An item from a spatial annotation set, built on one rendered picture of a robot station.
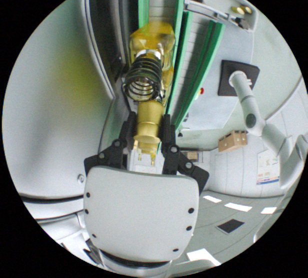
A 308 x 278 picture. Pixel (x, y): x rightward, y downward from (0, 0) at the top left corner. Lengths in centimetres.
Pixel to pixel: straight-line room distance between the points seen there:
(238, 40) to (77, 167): 68
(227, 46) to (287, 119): 334
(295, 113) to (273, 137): 327
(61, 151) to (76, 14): 22
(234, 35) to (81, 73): 55
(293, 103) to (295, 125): 59
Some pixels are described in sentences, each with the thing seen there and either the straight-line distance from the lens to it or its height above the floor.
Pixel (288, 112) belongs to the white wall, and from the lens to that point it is 371.
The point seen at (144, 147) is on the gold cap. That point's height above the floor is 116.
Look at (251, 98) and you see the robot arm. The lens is 50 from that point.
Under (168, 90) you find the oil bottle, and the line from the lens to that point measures 15.
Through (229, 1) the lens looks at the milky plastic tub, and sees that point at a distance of 52.
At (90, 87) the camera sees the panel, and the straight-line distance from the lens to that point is 22.
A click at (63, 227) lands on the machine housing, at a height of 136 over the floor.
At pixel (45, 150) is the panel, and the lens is 16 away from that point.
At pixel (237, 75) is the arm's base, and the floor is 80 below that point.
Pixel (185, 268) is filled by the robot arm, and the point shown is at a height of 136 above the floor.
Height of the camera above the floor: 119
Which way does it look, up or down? 24 degrees down
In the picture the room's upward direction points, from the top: 175 degrees counter-clockwise
